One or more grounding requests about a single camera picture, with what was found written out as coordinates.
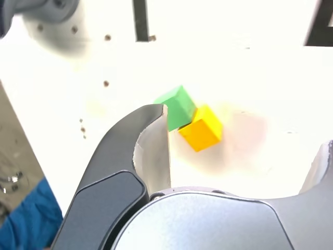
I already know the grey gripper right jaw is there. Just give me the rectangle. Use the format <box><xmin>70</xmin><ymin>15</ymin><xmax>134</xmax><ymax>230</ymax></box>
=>
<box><xmin>111</xmin><ymin>140</ymin><xmax>333</xmax><ymax>250</ymax></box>

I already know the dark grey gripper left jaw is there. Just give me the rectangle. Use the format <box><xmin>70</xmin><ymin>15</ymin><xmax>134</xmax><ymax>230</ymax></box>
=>
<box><xmin>50</xmin><ymin>103</ymin><xmax>172</xmax><ymax>250</ymax></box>

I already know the green cube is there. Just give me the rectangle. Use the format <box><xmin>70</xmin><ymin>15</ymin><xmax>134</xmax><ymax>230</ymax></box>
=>
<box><xmin>153</xmin><ymin>84</ymin><xmax>198</xmax><ymax>132</ymax></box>

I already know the yellow cube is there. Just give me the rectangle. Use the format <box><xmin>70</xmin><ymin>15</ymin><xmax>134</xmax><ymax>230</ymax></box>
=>
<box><xmin>178</xmin><ymin>104</ymin><xmax>224</xmax><ymax>153</ymax></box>

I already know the black tape square outline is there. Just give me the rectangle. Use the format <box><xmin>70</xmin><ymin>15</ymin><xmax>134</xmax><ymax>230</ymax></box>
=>
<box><xmin>303</xmin><ymin>0</ymin><xmax>333</xmax><ymax>47</ymax></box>

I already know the blue fabric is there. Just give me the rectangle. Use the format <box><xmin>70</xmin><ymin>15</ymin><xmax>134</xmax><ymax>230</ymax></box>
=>
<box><xmin>0</xmin><ymin>178</ymin><xmax>63</xmax><ymax>250</ymax></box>

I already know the black tape strip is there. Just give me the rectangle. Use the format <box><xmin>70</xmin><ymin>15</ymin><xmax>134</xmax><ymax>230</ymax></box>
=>
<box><xmin>132</xmin><ymin>0</ymin><xmax>151</xmax><ymax>42</ymax></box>

